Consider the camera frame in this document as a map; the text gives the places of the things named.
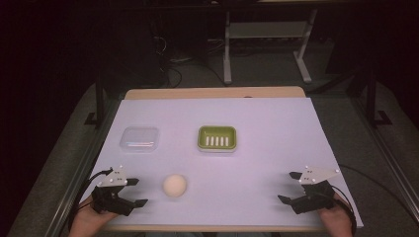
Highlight round beige soap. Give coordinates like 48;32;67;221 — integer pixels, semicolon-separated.
162;174;188;198

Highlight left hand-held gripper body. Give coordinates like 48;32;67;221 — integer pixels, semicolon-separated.
91;165;136;217

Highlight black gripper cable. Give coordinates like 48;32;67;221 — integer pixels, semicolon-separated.
66;167;115;232
330;163;419;237

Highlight black floor cables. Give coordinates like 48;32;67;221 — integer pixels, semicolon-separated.
152;33;229;89

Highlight green soap dish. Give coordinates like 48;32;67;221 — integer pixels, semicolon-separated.
197;124;238;153

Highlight person's right hand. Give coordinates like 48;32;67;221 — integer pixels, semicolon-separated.
316;193;356;237

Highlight black metal stand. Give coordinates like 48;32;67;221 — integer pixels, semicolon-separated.
83;74;109;130
358;64;393;128

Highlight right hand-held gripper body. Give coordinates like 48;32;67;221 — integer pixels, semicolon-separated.
291;165;341;215

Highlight person's left hand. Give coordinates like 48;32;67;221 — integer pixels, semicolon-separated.
67;197;121;237

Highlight white table mat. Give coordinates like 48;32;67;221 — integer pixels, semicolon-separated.
80;97;365;229

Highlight aluminium rail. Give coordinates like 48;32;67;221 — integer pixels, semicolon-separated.
349;97;419;215
43;98;122;237

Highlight white metal desk frame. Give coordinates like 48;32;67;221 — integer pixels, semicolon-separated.
222;8;319;85

